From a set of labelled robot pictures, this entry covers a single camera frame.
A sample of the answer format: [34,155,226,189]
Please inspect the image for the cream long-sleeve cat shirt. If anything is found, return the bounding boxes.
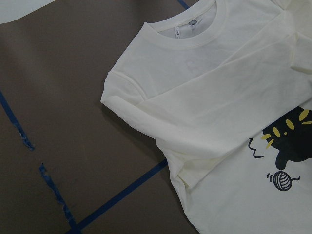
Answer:
[101,0,312,234]

